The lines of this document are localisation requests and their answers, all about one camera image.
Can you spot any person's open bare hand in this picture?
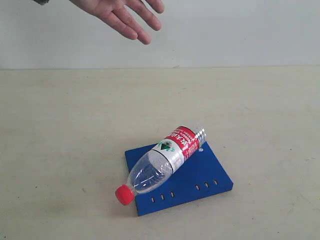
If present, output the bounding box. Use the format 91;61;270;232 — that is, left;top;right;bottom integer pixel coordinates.
71;0;162;45

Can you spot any clear plastic water bottle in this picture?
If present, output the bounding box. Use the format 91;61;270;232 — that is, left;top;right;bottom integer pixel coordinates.
115;124;207;206

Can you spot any blue ring binder notebook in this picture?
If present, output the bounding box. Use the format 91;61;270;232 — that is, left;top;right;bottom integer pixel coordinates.
135;142;234;217

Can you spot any grey jacket sleeve forearm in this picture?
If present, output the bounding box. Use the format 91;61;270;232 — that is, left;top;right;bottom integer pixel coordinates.
33;0;50;6

